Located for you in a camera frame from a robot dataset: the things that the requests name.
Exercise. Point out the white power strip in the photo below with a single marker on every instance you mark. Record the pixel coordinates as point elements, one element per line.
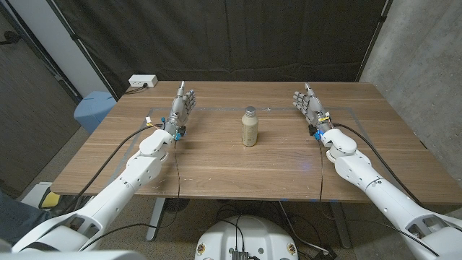
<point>142,80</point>

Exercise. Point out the silver bottle cap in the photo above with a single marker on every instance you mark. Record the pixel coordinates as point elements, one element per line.
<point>250,111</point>

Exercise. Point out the black backdrop stand pole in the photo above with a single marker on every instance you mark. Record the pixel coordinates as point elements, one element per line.
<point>83,50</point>
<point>373,39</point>

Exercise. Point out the yellow object on floor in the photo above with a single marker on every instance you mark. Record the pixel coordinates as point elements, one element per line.
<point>52,199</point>

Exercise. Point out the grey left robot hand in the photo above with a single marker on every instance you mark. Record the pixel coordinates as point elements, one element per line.
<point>180,108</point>

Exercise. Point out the beige drink bottle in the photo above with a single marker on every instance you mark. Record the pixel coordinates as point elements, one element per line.
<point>249,130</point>

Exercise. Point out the black power adapter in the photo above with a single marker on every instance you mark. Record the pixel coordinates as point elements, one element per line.
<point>325,254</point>

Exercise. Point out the grey table leg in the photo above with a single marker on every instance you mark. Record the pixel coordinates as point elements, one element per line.
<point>156,216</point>
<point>341,224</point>

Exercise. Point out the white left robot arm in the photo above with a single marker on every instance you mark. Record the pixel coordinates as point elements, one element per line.
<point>137,173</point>

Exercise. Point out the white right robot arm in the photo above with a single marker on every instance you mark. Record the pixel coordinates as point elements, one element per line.
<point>361,169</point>

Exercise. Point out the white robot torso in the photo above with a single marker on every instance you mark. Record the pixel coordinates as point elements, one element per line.
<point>249,234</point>

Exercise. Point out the person in blue jeans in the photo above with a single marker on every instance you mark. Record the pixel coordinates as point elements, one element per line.
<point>18,220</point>

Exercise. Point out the black backdrop curtain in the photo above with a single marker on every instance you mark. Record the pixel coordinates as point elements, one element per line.
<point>180,36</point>

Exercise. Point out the round black floor grille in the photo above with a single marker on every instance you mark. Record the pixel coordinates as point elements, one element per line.
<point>177,206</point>

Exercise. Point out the light blue bin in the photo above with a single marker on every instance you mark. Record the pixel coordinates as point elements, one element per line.
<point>94,108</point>

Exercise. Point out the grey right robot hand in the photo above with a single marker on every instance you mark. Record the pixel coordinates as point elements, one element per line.
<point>314,108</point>

